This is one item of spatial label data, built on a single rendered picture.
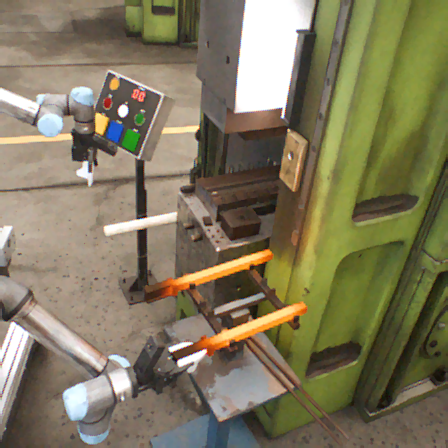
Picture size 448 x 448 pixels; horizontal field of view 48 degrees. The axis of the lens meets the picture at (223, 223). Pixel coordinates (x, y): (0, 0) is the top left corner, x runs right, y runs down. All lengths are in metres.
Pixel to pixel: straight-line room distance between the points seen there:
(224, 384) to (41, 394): 1.10
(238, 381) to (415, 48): 1.08
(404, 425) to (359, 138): 1.54
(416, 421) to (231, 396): 1.22
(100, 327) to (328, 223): 1.54
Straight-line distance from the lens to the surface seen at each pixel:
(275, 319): 1.45
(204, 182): 1.94
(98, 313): 2.77
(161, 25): 6.54
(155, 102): 2.11
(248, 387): 1.63
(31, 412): 2.46
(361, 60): 1.31
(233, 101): 1.58
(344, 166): 1.42
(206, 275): 1.55
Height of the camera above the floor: 2.02
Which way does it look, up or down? 37 degrees down
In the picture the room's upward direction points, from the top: 6 degrees clockwise
